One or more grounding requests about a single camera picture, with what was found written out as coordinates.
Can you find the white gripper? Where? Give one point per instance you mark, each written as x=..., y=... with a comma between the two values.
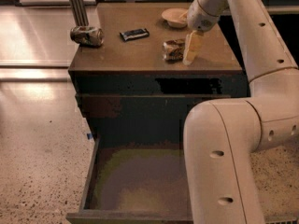
x=202, y=19

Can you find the orange soda can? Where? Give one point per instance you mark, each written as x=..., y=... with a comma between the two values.
x=173, y=50

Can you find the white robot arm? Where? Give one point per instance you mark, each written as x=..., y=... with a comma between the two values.
x=220, y=135

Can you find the brown wooden drawer cabinet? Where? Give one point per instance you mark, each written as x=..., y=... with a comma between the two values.
x=128, y=93

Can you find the beige shallow bowl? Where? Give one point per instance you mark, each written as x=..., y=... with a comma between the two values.
x=171, y=15

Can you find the black snack bar wrapper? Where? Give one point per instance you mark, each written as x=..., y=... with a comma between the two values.
x=134, y=34

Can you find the blue tape piece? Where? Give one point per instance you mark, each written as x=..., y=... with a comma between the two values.
x=89, y=136

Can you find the metal frame post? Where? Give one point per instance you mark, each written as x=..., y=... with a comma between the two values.
x=79, y=12

